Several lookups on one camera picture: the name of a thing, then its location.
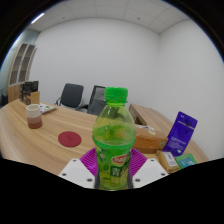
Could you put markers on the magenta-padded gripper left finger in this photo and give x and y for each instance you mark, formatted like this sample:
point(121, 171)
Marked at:
point(75, 171)

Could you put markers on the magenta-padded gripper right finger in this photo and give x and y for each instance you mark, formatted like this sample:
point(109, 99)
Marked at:
point(150, 171)

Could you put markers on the green drink bottle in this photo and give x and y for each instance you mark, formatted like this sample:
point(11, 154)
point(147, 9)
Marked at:
point(113, 140)

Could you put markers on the tan snack packet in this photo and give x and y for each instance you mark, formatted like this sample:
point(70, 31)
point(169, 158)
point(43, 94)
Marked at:
point(167, 161)

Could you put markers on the flat round red coaster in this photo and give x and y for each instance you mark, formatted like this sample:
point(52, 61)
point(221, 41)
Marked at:
point(69, 139)

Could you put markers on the green packet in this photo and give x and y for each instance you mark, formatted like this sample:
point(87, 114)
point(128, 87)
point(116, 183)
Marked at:
point(186, 160)

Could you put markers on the purple pouch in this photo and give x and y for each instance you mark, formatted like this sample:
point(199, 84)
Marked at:
point(180, 133)

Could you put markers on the wooden side desk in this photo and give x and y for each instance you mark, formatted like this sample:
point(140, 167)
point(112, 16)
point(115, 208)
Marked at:
point(150, 116)

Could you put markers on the white and brown cup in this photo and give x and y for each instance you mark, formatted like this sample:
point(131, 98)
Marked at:
point(34, 116)

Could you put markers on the black mesh office chair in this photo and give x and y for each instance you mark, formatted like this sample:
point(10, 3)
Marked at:
point(93, 96)

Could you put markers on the ceiling light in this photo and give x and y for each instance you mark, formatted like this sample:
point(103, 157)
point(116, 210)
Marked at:
point(37, 18)

